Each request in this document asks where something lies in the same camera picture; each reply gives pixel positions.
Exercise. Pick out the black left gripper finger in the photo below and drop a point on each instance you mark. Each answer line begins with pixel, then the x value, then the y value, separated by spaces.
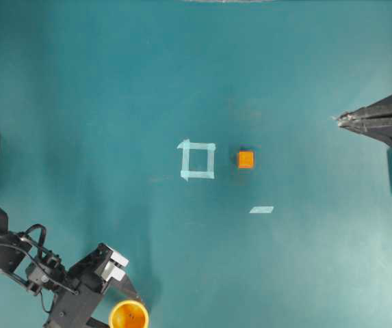
pixel 126 287
pixel 94 323

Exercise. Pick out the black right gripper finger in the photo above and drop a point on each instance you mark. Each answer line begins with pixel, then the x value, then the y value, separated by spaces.
pixel 379 129
pixel 380 109

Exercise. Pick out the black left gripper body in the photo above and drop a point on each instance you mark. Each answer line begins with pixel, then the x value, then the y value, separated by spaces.
pixel 89 279

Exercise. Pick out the yellow orange plastic cup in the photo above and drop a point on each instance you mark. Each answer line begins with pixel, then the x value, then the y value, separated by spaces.
pixel 129 314

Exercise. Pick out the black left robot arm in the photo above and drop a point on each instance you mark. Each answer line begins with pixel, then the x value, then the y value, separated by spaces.
pixel 25 260

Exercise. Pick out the light blue tape strip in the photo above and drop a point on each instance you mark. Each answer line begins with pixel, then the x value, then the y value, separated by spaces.
pixel 261 210

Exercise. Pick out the light blue tape square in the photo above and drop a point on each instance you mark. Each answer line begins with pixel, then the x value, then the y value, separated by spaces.
pixel 197 160

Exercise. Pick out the orange cube block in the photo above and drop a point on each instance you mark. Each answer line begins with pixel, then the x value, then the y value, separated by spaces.
pixel 245 158

